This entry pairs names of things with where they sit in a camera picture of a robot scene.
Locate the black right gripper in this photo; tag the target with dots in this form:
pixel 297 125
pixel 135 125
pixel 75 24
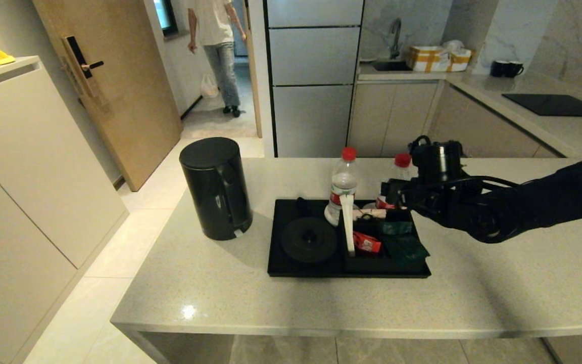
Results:
pixel 402 194

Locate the clear water bottle red cap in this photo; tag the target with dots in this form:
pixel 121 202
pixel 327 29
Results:
pixel 342 184
pixel 402 161

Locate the black electric kettle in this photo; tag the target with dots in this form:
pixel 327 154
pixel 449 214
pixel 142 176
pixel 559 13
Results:
pixel 210 192

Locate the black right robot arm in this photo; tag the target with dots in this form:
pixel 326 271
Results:
pixel 564 197

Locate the teal plastic snack bag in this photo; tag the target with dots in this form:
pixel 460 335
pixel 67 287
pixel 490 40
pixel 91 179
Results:
pixel 394 227

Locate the dark green packet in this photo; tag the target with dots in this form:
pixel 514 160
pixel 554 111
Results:
pixel 406 248

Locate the red snack packet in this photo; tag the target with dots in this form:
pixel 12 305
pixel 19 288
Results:
pixel 367 242

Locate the round black kettle base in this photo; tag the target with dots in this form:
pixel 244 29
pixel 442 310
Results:
pixel 301 247

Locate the pink white sachet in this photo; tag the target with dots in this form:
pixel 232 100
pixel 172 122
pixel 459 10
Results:
pixel 364 214

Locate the long white paper sachet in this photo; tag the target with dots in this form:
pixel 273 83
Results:
pixel 347 222

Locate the black compartment organizer box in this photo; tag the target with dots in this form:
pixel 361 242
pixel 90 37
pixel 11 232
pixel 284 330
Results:
pixel 367 262

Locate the beige kitchen base cabinets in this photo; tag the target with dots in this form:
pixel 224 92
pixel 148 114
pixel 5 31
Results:
pixel 392 117

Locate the steel kitchen sink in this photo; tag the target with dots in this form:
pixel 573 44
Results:
pixel 391 65

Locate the cardboard box yellow tape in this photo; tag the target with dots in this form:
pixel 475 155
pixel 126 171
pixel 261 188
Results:
pixel 431 59

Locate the black rectangular serving tray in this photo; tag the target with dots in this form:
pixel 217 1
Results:
pixel 281 265

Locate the tall grey refrigerator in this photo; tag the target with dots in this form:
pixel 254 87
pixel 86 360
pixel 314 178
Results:
pixel 311 76

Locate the crumpled white bag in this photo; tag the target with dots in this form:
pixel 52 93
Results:
pixel 453 46

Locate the chrome kitchen faucet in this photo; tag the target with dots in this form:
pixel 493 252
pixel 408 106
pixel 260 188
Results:
pixel 395 36

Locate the black mug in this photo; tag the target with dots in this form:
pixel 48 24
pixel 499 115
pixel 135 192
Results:
pixel 497 68
pixel 512 69

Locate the black induction cooktop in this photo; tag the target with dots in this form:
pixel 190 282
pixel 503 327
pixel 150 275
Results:
pixel 556 104

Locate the white plastic shopping bag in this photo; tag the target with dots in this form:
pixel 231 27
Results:
pixel 208 87

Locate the person in white shirt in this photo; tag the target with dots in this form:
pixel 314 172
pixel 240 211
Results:
pixel 217 35

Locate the light wooden door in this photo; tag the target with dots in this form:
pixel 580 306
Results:
pixel 129 101

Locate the dark framed window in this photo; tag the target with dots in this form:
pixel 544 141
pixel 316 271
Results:
pixel 165 16

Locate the beige storage cabinet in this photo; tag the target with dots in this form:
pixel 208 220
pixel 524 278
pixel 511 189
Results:
pixel 18 177

